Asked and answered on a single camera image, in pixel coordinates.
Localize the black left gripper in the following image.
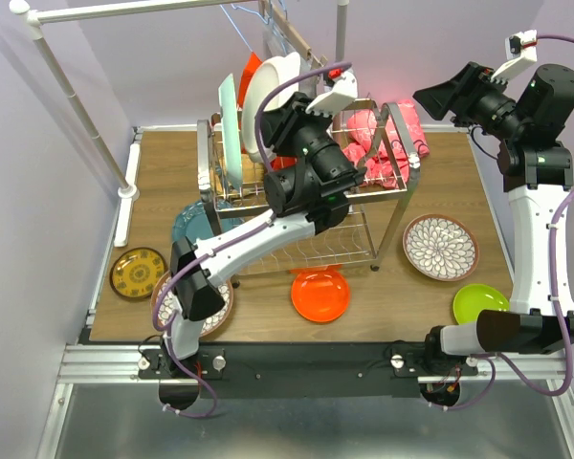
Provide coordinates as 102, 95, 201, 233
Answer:
254, 94, 358, 188

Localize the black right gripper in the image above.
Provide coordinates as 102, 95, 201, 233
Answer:
412, 60, 527, 142

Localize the mint rectangular plate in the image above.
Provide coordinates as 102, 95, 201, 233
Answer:
218, 74, 243, 189

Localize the cream plate blue swirl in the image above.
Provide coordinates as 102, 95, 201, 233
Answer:
241, 51, 302, 164

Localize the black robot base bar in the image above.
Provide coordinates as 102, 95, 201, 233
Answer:
139, 340, 477, 402

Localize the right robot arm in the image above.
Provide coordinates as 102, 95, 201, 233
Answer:
413, 62, 574, 375

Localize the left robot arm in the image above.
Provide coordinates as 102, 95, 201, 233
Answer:
154, 92, 365, 378

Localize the woven bamboo plate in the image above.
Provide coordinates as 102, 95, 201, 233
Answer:
226, 154, 265, 188

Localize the pink printed garment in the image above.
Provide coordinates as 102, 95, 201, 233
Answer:
342, 98, 431, 190

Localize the orange garment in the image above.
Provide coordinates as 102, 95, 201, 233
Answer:
240, 52, 300, 164

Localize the teal scalloped plate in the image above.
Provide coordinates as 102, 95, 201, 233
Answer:
171, 199, 245, 243

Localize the orange plastic plate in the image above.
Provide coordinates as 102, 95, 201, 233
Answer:
291, 266, 351, 324

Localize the lime green plate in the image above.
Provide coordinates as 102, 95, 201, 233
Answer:
453, 283, 509, 325

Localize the yellow patterned small plate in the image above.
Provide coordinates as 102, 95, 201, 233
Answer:
109, 247, 167, 301

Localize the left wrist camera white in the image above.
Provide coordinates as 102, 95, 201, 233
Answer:
305, 69, 358, 119

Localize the steel wire dish rack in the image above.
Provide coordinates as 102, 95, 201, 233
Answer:
197, 99, 420, 282

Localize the blue wire hanger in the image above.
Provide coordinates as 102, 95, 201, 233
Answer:
221, 4, 270, 57

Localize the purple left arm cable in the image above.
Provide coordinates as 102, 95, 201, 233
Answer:
151, 60, 353, 420

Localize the white clothes rail frame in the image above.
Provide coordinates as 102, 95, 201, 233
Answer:
9, 1, 349, 248

